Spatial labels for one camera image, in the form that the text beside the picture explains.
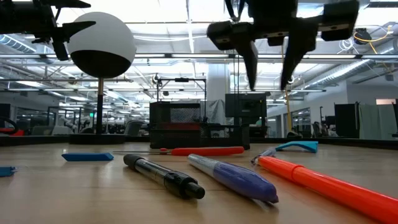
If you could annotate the blue eraser block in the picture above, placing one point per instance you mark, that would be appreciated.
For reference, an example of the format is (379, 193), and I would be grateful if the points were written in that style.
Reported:
(88, 156)

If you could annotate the purple marker pen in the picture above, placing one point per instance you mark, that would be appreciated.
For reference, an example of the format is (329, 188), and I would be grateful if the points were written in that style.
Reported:
(242, 182)

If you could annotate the orange highlighter marker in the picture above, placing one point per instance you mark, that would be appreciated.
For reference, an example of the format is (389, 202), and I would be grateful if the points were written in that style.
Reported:
(335, 189)

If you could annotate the small blue binder clip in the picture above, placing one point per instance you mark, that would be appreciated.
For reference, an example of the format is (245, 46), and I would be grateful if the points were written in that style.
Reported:
(5, 171)

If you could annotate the blue sticky note pad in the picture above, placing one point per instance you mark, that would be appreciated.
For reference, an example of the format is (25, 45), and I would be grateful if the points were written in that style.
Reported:
(300, 145)

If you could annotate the black mesh desk organizer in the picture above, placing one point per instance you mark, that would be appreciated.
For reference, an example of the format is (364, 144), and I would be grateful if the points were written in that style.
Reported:
(174, 137)

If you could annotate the pale green cloth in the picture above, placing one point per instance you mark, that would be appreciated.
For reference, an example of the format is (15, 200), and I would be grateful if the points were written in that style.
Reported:
(377, 121)

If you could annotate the red cart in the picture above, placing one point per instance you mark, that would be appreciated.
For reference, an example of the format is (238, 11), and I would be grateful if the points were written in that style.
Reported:
(15, 133)

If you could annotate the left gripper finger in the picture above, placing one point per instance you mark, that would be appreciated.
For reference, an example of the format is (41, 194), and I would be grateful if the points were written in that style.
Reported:
(68, 3)
(76, 29)

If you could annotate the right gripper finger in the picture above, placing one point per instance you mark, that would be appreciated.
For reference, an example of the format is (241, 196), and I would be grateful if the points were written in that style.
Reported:
(300, 40)
(250, 62)

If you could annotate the black metal rack frame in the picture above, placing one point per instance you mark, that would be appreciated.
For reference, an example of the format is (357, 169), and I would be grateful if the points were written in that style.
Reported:
(186, 80)

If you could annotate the black cabinet panel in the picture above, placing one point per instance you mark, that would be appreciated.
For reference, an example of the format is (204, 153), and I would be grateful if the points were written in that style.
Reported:
(346, 121)

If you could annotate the white globe table lamp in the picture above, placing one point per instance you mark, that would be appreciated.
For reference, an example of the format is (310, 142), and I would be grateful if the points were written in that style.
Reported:
(99, 40)

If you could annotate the black aluminium table frame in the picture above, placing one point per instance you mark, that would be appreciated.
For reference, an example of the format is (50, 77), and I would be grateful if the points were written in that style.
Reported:
(31, 140)

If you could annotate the black pen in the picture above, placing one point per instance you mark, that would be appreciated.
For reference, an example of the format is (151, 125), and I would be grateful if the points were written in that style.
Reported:
(168, 179)

